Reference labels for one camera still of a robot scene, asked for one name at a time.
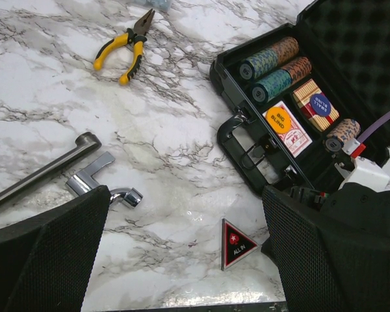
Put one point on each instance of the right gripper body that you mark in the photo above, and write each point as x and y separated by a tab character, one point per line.
353	216

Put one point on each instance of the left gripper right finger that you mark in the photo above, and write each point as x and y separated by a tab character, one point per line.
316	277

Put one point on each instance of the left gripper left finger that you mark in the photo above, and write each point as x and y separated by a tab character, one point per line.
46	260

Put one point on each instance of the white poker chip stack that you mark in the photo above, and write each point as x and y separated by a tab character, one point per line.
345	131

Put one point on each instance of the all-in triangle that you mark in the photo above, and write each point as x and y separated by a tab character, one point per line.
235	244

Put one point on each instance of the green chip stack front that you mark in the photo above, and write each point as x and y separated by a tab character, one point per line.
270	86

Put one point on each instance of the green chip stack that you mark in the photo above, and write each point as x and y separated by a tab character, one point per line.
258	64
270	86

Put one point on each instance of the black poker set case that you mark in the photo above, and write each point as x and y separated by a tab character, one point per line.
348	45

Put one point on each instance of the red playing card deck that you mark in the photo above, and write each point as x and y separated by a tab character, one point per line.
296	139

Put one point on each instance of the orange big blind button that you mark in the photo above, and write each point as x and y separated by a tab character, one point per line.
279	119

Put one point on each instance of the dark metal clamp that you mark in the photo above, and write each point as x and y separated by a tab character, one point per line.
86	144

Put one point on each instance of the brown chip stack front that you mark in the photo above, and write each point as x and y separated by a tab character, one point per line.
298	68

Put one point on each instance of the brown chip stack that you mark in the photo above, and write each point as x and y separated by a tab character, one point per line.
285	49
298	68

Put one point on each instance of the green chip stack rear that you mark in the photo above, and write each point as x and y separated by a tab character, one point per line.
258	64

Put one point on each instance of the brown chip stack rear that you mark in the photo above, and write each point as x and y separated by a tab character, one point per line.
285	49

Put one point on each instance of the clear plastic screw box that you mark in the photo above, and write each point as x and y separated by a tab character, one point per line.
162	5

